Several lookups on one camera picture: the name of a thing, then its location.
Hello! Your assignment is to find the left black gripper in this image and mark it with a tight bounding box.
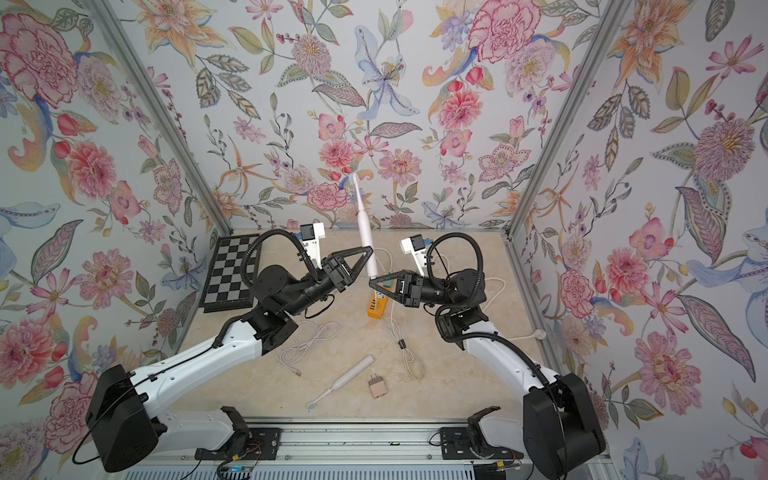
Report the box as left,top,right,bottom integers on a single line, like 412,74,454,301
283,251,372,319

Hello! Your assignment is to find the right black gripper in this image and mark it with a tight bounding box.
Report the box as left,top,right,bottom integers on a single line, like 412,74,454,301
378,274,461,317

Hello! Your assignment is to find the white electric toothbrush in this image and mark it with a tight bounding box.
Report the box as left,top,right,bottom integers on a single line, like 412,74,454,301
352,174,378,279
307,355,375,410

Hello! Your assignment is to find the white USB charging cable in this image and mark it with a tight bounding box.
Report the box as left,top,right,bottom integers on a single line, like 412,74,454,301
272,317,341,377

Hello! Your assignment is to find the pink USB charger plug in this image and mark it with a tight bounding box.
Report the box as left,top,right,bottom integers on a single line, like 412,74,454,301
368,375,388,399

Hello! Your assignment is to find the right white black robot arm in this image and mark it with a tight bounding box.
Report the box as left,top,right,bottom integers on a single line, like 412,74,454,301
369,269,606,479

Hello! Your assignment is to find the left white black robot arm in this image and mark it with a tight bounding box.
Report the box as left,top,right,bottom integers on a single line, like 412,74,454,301
85,246,373,473

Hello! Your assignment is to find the orange power strip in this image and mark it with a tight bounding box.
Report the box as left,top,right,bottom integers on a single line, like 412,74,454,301
367,291,389,320

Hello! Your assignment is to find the black white checkerboard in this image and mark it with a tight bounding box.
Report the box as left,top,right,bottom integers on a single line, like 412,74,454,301
199,234,258,313

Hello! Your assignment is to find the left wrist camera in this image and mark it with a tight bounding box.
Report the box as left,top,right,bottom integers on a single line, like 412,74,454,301
299,222,326,267

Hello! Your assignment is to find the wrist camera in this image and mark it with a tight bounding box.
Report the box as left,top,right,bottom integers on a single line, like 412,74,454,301
400,235,427,276
299,222,326,267

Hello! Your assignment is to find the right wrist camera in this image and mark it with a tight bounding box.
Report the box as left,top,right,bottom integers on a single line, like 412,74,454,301
400,235,427,276

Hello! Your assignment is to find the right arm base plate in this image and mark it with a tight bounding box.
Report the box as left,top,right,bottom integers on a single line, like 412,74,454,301
437,427,525,461

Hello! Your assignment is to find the aluminium mounting rail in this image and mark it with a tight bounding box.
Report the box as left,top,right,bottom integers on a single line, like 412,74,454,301
98,419,613,468

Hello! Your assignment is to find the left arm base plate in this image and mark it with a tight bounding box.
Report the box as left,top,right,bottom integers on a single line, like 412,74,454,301
194,427,282,462

